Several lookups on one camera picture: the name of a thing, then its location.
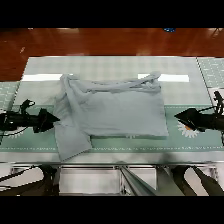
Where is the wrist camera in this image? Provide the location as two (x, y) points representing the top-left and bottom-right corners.
(19, 98), (36, 115)
(213, 90), (224, 115)

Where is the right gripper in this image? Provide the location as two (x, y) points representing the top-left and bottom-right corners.
(182, 107), (204, 132)

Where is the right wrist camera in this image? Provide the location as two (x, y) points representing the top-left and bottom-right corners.
(213, 90), (224, 115)

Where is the silver frame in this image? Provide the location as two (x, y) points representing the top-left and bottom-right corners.
(0, 161), (224, 197)

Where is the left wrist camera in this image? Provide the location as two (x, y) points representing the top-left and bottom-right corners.
(19, 98), (36, 115)

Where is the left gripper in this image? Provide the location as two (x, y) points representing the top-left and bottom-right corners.
(32, 108), (53, 134)

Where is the grey T-shirt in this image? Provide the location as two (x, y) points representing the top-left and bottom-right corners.
(53, 70), (170, 162)

